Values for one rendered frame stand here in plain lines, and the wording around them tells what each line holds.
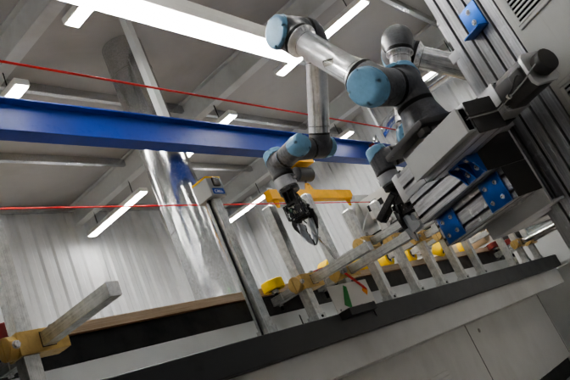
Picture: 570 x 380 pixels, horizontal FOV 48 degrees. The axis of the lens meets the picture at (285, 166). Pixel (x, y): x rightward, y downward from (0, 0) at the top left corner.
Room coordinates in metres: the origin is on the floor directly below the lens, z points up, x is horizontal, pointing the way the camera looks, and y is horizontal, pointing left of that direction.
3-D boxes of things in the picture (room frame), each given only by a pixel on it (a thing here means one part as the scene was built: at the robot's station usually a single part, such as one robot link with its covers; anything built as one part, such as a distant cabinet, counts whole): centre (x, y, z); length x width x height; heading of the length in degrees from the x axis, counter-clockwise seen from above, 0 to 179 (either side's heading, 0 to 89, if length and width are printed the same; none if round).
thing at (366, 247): (2.14, 0.05, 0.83); 0.43 x 0.03 x 0.04; 58
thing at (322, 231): (2.35, -0.02, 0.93); 0.03 x 0.03 x 0.48; 58
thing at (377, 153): (2.21, -0.32, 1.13); 0.09 x 0.08 x 0.11; 91
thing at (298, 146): (2.06, -0.06, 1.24); 0.11 x 0.11 x 0.08; 46
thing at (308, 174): (7.45, -0.15, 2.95); 0.34 x 0.26 x 0.49; 148
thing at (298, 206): (2.11, 0.02, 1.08); 0.09 x 0.08 x 0.12; 168
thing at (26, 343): (1.31, 0.63, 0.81); 0.13 x 0.06 x 0.05; 148
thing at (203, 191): (1.92, 0.25, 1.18); 0.07 x 0.07 x 0.08; 58
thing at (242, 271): (1.92, 0.25, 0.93); 0.05 x 0.04 x 0.45; 148
